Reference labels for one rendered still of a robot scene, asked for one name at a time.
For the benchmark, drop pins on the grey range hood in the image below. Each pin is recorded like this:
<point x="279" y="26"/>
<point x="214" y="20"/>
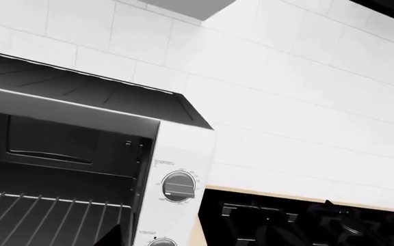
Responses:
<point x="186" y="7"/>

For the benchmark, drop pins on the grey timer knob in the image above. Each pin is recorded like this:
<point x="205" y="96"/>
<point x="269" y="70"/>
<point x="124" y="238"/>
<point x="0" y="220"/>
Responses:
<point x="163" y="242"/>

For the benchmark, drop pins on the black wall cabinet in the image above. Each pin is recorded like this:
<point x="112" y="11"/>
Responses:
<point x="392" y="9"/>

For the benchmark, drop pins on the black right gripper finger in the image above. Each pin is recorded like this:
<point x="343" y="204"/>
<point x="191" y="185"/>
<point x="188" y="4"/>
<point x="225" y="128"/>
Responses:
<point x="116" y="237"/>

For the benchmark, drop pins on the grey temperature knob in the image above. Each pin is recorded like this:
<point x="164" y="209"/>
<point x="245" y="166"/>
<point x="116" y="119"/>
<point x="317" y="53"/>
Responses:
<point x="179" y="186"/>

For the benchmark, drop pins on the black cast iron stove grate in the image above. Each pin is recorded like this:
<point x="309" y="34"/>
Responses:
<point x="286" y="220"/>

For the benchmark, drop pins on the white toaster oven black top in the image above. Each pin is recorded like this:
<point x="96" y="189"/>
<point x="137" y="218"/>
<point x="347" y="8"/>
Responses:
<point x="183" y="143"/>

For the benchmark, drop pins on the black gas cooktop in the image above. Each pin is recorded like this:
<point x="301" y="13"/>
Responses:
<point x="214" y="205"/>

